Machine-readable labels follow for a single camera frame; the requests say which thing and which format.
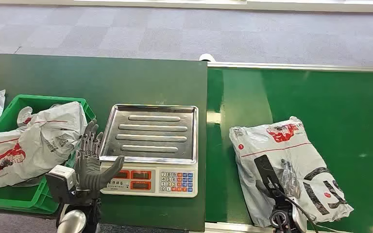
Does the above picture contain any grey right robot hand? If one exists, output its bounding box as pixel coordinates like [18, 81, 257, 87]
[280, 159, 302, 200]

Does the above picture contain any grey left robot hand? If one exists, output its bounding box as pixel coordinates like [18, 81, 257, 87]
[76, 119, 125, 194]

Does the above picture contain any grey mailer bag black print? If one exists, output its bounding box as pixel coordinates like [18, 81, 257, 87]
[229, 116, 355, 228]

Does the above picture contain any grey mailer bag red print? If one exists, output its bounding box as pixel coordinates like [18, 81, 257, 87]
[0, 101, 88, 189]

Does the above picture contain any white electronic price scale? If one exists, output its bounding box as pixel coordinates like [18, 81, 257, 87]
[99, 103, 199, 199]

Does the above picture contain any green plastic crate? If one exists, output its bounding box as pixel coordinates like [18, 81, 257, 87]
[0, 94, 96, 215]

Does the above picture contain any dark green table board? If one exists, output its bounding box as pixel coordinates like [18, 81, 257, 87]
[0, 53, 208, 233]

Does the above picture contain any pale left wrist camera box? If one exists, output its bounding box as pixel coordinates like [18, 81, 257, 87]
[46, 165, 78, 204]

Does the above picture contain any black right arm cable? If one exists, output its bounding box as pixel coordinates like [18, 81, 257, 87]
[278, 189, 320, 233]

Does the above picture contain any aluminium conveyor side rail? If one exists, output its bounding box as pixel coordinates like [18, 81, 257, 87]
[207, 62, 373, 73]

